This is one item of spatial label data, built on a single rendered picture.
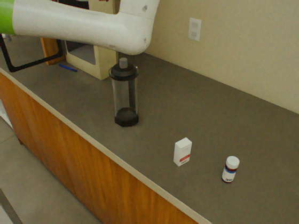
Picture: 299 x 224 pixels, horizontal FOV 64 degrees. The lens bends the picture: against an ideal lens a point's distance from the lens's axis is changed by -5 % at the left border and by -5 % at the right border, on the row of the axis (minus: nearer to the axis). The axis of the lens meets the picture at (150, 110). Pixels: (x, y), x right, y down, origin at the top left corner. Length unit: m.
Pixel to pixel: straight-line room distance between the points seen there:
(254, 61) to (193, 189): 0.70
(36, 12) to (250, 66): 0.94
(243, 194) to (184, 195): 0.18
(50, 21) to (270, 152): 0.83
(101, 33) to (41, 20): 0.15
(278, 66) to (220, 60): 0.29
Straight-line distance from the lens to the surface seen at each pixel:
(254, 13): 1.20
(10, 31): 0.74
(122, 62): 0.88
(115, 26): 0.69
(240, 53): 1.27
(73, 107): 1.14
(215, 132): 1.01
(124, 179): 1.03
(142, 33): 0.69
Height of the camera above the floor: 1.59
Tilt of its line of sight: 37 degrees down
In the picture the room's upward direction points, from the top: 1 degrees clockwise
